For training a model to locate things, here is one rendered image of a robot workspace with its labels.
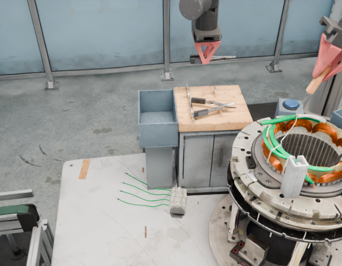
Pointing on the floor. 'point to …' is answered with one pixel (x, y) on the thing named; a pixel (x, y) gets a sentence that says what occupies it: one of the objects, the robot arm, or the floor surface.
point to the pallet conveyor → (24, 225)
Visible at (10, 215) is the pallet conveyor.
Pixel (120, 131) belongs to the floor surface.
